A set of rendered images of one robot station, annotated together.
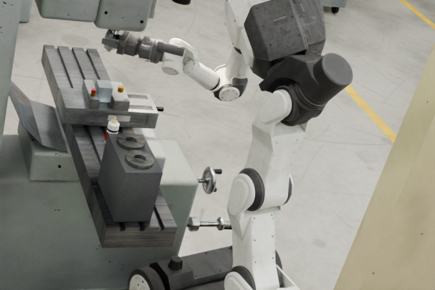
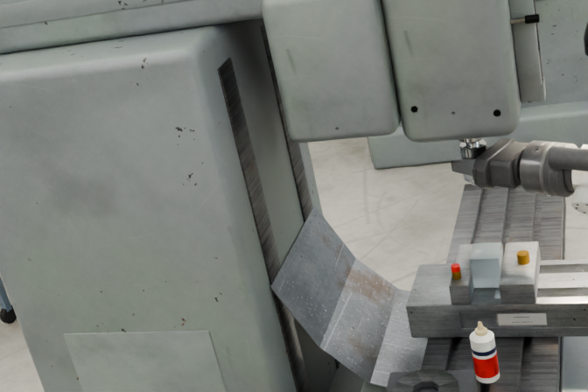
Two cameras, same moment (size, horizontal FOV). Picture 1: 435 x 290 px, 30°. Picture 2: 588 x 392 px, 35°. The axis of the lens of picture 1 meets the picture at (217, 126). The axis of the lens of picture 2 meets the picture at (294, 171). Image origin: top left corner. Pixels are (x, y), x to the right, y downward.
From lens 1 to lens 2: 1.57 m
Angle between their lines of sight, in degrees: 43
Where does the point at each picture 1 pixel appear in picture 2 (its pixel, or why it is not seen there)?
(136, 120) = (563, 321)
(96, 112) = (470, 311)
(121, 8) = (443, 93)
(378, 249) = not seen: outside the picture
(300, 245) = not seen: outside the picture
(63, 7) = (323, 115)
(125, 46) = (492, 171)
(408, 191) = not seen: outside the picture
